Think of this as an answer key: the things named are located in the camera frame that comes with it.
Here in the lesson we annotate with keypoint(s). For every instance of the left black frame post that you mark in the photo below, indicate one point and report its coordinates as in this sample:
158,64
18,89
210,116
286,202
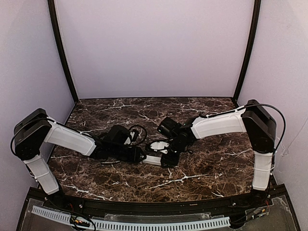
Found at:
60,49

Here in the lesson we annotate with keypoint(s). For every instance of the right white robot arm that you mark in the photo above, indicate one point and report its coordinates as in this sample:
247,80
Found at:
251,118

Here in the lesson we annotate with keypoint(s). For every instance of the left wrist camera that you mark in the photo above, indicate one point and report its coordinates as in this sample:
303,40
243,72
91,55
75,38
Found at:
132,137

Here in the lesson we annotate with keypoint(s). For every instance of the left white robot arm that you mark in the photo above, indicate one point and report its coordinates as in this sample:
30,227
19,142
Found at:
37,128

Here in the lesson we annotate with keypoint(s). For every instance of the left grey cable duct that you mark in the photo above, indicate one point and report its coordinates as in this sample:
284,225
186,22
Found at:
65,218

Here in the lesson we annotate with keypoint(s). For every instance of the grey cable duct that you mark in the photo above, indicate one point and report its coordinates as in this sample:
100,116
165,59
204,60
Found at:
65,218
103,225

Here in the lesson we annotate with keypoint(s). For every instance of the white remote control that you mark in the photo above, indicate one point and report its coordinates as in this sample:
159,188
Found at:
153,160

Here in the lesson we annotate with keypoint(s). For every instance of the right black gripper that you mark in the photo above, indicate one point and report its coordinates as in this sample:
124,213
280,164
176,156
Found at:
169,159

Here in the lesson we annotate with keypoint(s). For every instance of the right black frame post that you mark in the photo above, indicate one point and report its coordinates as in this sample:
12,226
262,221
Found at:
248,50

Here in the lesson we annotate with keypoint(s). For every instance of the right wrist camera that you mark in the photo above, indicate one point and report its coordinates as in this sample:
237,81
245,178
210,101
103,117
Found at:
158,146

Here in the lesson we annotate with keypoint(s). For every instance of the black front rail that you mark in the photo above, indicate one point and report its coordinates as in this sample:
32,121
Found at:
231,205

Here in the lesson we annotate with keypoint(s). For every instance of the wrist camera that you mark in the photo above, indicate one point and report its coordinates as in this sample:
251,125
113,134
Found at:
132,137
158,146

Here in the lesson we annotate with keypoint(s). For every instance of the right grey cable duct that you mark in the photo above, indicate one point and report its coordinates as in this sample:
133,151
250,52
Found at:
103,225

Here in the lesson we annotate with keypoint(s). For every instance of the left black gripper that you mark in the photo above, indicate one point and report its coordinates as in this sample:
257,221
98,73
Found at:
134,154

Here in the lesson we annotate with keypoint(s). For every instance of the black frame post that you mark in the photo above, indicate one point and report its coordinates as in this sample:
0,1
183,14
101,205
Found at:
248,50
60,49

